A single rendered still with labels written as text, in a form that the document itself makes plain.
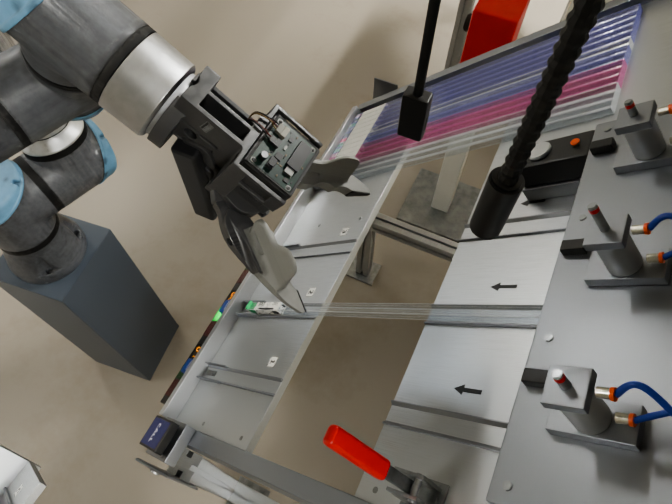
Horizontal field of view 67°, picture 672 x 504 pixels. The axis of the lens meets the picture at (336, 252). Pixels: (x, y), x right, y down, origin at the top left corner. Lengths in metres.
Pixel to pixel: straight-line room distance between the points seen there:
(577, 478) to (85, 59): 0.43
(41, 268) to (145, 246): 0.71
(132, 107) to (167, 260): 1.35
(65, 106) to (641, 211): 0.49
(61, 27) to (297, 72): 1.85
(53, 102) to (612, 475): 0.51
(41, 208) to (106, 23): 0.65
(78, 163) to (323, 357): 0.87
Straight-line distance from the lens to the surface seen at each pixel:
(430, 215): 1.79
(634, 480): 0.33
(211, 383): 0.77
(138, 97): 0.43
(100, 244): 1.18
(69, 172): 1.04
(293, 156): 0.43
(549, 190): 0.57
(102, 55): 0.44
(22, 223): 1.05
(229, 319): 0.82
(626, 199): 0.45
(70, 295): 1.16
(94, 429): 1.64
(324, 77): 2.23
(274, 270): 0.46
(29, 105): 0.53
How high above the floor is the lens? 1.47
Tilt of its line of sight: 60 degrees down
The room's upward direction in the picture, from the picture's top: straight up
